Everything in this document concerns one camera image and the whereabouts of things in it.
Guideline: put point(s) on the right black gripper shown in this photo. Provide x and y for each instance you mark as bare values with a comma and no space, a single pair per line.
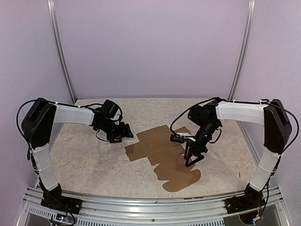
197,148

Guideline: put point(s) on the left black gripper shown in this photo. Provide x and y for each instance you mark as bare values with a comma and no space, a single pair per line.
123,132

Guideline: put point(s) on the brown cardboard box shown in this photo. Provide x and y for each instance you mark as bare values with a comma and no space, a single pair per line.
166,156

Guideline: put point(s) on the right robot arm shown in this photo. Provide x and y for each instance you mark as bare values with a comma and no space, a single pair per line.
209,114

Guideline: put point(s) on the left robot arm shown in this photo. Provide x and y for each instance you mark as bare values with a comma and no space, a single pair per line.
36,129

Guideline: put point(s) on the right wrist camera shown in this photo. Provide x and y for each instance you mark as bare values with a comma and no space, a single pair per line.
181,137

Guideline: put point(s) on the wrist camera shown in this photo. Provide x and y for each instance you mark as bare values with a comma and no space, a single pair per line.
181,137
109,110

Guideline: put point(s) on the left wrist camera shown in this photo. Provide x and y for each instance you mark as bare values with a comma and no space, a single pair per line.
109,110

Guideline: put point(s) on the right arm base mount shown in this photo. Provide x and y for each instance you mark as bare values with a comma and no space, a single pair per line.
242,203

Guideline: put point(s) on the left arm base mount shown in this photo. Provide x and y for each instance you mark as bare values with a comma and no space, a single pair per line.
64,204

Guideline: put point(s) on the front aluminium rail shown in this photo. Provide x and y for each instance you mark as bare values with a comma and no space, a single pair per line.
99,210

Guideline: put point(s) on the left aluminium frame post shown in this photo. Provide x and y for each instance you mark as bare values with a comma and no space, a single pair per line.
59,50

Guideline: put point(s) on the aluminium frame post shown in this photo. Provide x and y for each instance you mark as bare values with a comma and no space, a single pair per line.
243,49
59,50

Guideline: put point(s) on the right aluminium frame post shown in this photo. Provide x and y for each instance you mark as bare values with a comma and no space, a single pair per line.
243,49

